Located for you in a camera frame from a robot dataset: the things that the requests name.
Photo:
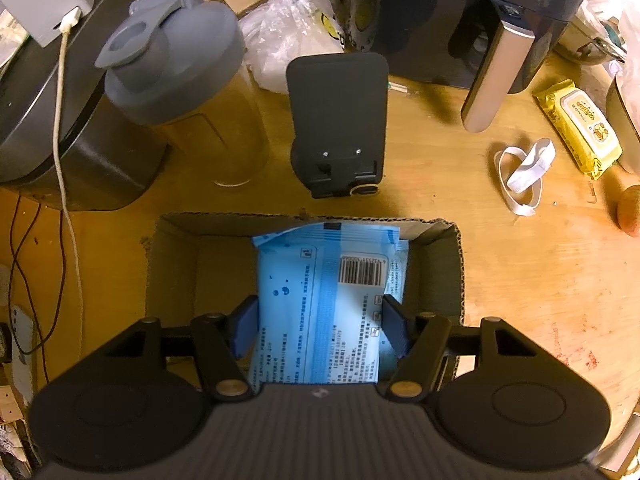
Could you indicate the white plastic bag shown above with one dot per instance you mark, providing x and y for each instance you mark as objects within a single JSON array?
[{"x": 295, "y": 35}]

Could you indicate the clear bottle with grey lid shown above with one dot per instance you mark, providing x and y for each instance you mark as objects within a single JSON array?
[{"x": 190, "y": 95}]

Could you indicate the dark grey phone stand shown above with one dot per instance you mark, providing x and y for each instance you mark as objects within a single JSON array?
[{"x": 338, "y": 125}]

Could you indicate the silver metal appliance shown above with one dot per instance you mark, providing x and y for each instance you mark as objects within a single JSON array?
[{"x": 55, "y": 120}]

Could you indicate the blue wet wipes packet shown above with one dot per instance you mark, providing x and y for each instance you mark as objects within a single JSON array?
[{"x": 320, "y": 305}]

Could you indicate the cardboard box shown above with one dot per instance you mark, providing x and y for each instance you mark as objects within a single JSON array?
[{"x": 185, "y": 270}]

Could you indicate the brown round fruit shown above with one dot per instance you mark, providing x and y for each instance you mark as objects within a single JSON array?
[{"x": 629, "y": 210}]

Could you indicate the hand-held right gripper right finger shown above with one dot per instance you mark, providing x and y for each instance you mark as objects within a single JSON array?
[{"x": 395, "y": 324}]

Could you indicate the white elastic band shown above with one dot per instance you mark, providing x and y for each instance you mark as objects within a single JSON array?
[{"x": 525, "y": 170}]

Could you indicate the dark blue air fryer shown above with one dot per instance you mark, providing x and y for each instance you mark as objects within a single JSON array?
[{"x": 460, "y": 15}]

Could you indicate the wooden desktop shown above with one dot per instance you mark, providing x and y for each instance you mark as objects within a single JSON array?
[{"x": 525, "y": 270}]

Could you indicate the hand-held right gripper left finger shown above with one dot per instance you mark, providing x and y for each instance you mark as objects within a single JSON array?
[{"x": 245, "y": 324}]

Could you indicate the yellow wet wipes packet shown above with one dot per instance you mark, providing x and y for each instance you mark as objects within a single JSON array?
[{"x": 580, "y": 125}]

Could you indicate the metal bowl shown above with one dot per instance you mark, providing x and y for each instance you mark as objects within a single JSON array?
[{"x": 587, "y": 35}]

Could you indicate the white power strip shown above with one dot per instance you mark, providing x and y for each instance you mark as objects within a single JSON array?
[{"x": 22, "y": 345}]

